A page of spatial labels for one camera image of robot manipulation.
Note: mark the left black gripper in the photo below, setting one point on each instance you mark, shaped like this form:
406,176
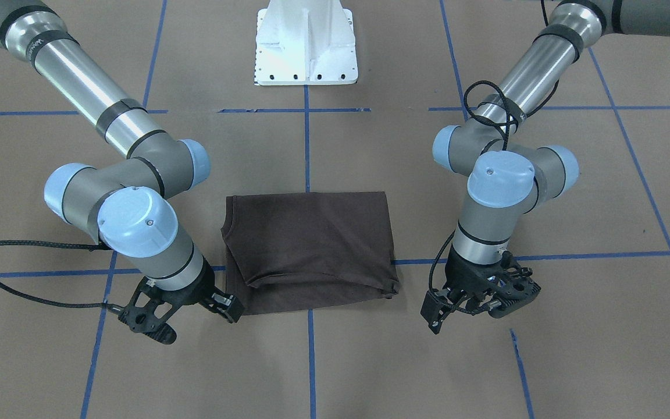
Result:
464,275

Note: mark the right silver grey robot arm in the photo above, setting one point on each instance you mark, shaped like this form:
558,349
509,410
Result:
124,207

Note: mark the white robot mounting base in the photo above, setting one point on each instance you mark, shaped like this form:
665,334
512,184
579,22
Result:
305,43

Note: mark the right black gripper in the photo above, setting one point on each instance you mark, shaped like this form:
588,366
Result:
197,294

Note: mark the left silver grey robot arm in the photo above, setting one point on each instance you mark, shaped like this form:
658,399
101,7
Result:
506,180

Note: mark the dark brown t-shirt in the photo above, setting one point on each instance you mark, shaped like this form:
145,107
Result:
297,251

